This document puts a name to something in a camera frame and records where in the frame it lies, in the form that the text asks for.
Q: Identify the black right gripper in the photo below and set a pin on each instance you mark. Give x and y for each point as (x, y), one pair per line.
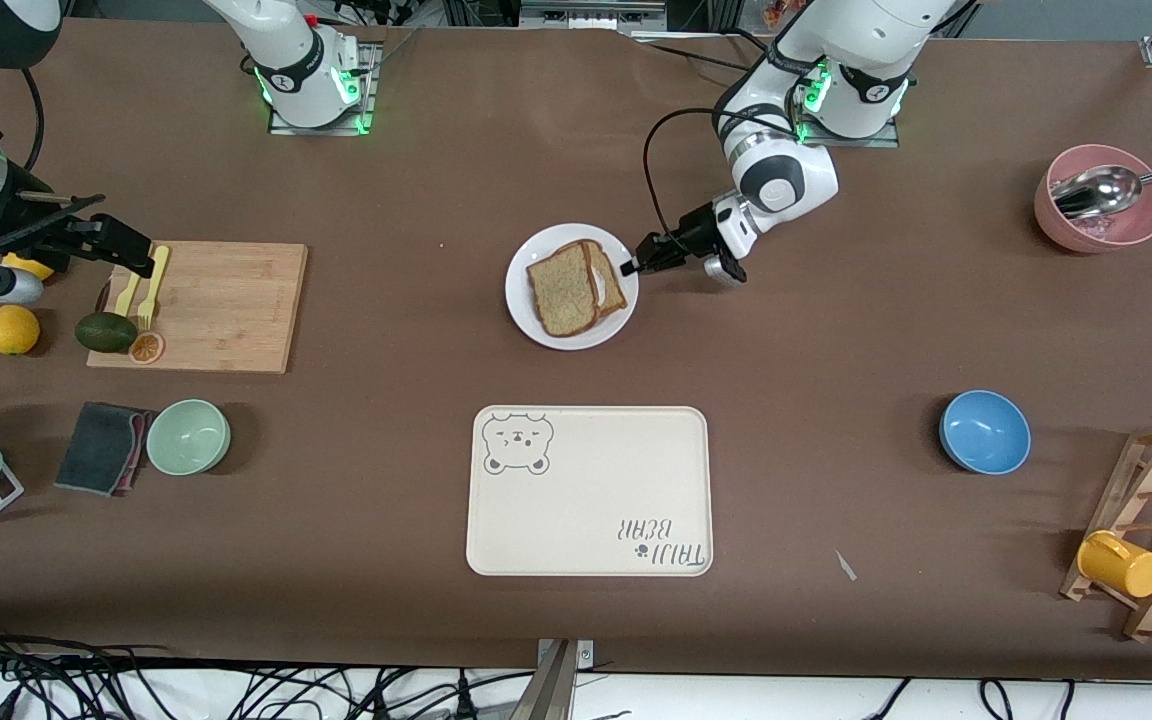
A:
(24, 233)

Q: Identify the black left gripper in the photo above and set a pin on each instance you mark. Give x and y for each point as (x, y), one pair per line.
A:
(693, 229)

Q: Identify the brown bread slice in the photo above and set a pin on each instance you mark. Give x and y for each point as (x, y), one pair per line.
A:
(561, 290)
(614, 285)

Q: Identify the white round plate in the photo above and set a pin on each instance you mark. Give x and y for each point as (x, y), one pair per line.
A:
(521, 300)

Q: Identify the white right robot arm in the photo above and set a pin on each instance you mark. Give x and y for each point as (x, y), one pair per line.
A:
(296, 70)

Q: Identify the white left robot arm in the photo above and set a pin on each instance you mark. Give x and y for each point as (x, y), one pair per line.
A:
(866, 40)

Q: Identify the yellow plastic knife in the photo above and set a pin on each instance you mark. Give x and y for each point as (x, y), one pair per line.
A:
(126, 298)

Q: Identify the yellow plastic fork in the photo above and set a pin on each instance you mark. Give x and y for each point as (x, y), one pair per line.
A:
(156, 275)

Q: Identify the yellow lemon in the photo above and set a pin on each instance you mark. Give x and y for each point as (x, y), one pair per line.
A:
(12, 330)
(31, 268)

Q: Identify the dark green avocado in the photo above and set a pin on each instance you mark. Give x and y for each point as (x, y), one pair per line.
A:
(106, 332)

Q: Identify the orange slice toy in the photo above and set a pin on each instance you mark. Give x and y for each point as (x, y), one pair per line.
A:
(146, 348)

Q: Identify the bamboo cutting board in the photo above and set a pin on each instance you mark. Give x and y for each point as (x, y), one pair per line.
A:
(216, 305)

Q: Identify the dark folded cloth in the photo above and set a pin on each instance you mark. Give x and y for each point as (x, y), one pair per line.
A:
(98, 448)

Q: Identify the mint green bowl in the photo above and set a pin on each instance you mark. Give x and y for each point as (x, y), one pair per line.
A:
(188, 437)

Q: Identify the black equipment box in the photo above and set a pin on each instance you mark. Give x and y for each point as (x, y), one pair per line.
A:
(591, 12)

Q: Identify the cream bear print tray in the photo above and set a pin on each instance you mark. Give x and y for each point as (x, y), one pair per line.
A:
(586, 500)

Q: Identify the small grey tape scrap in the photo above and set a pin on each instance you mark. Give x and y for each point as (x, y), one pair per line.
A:
(845, 565)

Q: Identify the blue bowl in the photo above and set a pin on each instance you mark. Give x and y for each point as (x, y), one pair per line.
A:
(986, 432)

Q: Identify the pink bowl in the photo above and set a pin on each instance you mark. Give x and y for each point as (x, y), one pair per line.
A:
(1101, 232)

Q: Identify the metal ladle spoon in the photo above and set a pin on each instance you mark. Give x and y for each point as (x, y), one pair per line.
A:
(1101, 190)

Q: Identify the yellow mug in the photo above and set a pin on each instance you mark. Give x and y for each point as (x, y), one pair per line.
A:
(1126, 568)

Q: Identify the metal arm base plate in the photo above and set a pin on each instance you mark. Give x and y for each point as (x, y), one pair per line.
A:
(846, 142)
(371, 90)

